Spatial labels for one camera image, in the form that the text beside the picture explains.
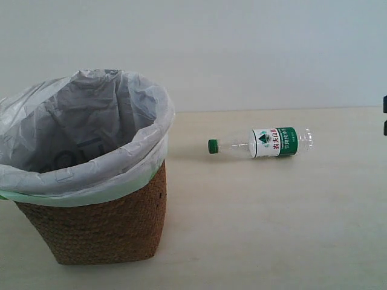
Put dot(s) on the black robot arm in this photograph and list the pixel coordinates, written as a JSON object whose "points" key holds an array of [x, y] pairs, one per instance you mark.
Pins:
{"points": [[385, 112]]}

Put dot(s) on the white plastic bin liner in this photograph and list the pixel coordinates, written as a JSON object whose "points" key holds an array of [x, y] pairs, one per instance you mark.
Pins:
{"points": [[89, 138]]}

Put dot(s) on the clear bottle green cap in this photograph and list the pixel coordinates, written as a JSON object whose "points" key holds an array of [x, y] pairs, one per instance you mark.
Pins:
{"points": [[263, 143]]}

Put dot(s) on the woven brown wicker basket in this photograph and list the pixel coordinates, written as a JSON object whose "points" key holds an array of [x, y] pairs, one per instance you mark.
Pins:
{"points": [[128, 229]]}

